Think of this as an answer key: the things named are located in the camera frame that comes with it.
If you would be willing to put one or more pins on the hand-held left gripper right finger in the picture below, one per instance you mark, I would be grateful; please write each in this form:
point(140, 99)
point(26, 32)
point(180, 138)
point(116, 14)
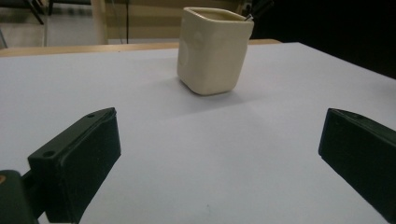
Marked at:
point(361, 155)

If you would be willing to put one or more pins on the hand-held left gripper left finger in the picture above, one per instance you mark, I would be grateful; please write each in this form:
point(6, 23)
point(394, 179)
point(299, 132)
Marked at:
point(77, 158)

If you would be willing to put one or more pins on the cream ceramic cup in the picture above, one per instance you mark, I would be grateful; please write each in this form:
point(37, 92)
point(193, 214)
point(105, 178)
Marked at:
point(211, 53)

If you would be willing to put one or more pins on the wooden table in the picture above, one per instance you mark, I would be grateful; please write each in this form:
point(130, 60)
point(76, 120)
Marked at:
point(77, 49)

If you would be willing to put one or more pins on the white table sheet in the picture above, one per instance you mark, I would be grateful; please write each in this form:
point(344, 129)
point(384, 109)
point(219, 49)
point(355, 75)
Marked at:
point(186, 140)

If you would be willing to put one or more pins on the wooden panelled counter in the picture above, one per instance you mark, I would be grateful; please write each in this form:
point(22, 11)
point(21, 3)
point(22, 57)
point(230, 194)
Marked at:
point(155, 21)

